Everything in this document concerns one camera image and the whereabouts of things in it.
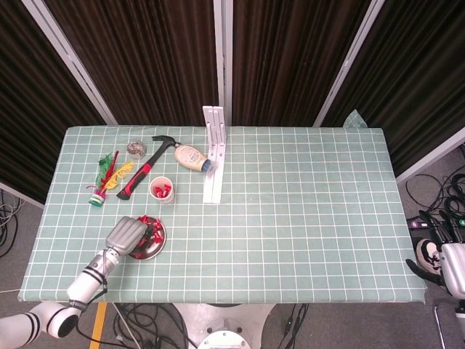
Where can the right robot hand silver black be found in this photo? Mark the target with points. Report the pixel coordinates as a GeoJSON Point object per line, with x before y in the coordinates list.
{"type": "Point", "coordinates": [454, 267]}

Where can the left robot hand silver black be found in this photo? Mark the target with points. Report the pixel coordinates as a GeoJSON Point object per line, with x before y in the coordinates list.
{"type": "Point", "coordinates": [125, 236]}

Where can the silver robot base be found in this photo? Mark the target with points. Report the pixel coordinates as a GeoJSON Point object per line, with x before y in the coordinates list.
{"type": "Point", "coordinates": [221, 327]}

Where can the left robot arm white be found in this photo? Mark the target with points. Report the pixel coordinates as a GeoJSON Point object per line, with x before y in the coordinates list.
{"type": "Point", "coordinates": [87, 280]}

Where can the white black sneaker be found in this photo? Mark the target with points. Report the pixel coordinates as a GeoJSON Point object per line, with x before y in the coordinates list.
{"type": "Point", "coordinates": [428, 251]}

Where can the round metal plate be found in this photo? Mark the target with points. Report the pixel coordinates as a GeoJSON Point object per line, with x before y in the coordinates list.
{"type": "Point", "coordinates": [158, 251]}

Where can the colourful feather shuttlecock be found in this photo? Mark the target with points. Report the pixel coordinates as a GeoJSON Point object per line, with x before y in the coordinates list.
{"type": "Point", "coordinates": [97, 199]}

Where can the black power strip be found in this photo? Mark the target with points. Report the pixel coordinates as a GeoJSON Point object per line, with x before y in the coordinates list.
{"type": "Point", "coordinates": [416, 224]}

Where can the white paper cup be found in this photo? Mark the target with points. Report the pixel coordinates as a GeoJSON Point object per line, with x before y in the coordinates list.
{"type": "Point", "coordinates": [169, 198]}

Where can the red black claw hammer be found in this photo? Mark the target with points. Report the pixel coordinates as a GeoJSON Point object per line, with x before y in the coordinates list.
{"type": "Point", "coordinates": [140, 176]}

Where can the small clear jar of clips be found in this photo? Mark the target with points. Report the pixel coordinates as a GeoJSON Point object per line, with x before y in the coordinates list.
{"type": "Point", "coordinates": [136, 149]}

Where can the yellow floor tape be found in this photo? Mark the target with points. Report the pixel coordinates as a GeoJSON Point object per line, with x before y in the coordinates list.
{"type": "Point", "coordinates": [97, 323]}

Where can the mayonnaise squeeze bottle blue cap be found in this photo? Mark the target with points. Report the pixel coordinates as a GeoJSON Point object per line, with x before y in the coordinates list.
{"type": "Point", "coordinates": [189, 156]}

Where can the dark brown curtain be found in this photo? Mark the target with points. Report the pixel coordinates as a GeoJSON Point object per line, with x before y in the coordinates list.
{"type": "Point", "coordinates": [29, 109]}
{"type": "Point", "coordinates": [145, 54]}
{"type": "Point", "coordinates": [290, 54]}
{"type": "Point", "coordinates": [417, 72]}

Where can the green checked tablecloth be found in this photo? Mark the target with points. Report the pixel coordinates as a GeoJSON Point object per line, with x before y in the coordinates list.
{"type": "Point", "coordinates": [290, 218]}

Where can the white partition base rail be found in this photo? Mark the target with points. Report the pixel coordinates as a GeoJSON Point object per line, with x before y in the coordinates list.
{"type": "Point", "coordinates": [22, 196]}
{"type": "Point", "coordinates": [432, 156]}

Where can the white partition post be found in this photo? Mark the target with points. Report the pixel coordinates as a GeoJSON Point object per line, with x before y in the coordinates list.
{"type": "Point", "coordinates": [348, 62]}
{"type": "Point", "coordinates": [222, 54]}
{"type": "Point", "coordinates": [72, 62]}

